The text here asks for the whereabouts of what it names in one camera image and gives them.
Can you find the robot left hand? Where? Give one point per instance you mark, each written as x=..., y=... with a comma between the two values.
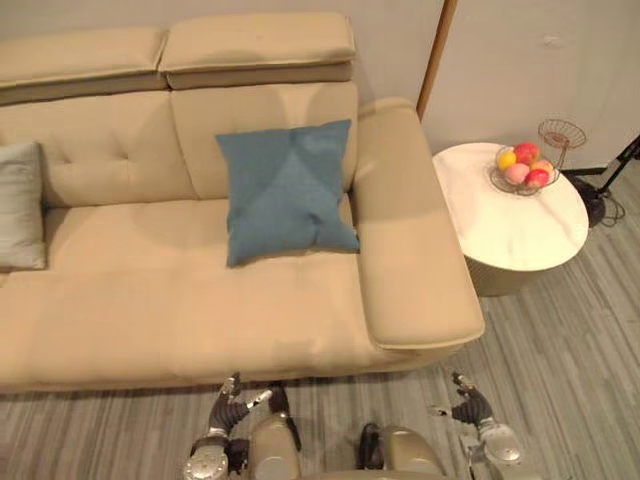
x=235, y=402

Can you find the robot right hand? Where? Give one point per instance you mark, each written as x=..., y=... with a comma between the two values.
x=467, y=402

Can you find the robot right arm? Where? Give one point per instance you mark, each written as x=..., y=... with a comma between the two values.
x=495, y=447

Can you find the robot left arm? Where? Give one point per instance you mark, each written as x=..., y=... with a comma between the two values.
x=210, y=457

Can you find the robot left leg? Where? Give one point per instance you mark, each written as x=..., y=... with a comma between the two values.
x=275, y=440

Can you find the robot leg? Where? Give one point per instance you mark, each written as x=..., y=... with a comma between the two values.
x=275, y=440
x=400, y=452

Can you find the robot right leg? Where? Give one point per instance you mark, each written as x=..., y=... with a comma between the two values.
x=400, y=452

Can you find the beige leather sofa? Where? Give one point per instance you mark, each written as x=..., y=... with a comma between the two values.
x=150, y=300

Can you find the round white side table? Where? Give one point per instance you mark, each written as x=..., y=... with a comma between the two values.
x=520, y=225

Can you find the blue square cushion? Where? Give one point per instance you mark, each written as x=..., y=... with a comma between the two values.
x=285, y=190

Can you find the pink peach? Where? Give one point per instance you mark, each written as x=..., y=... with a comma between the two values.
x=516, y=174

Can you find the black round stand base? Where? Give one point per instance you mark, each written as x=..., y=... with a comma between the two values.
x=590, y=200

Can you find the yellow fruit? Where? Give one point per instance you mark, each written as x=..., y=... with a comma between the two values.
x=506, y=160

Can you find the orange peach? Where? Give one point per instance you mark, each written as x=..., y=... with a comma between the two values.
x=544, y=165

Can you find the red apple with yellow patch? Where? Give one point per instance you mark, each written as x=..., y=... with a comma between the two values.
x=526, y=151

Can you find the light grey cushion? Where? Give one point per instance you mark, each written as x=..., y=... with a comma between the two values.
x=20, y=210

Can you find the wooden wall trim strip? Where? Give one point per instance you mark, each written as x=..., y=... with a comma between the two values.
x=436, y=57

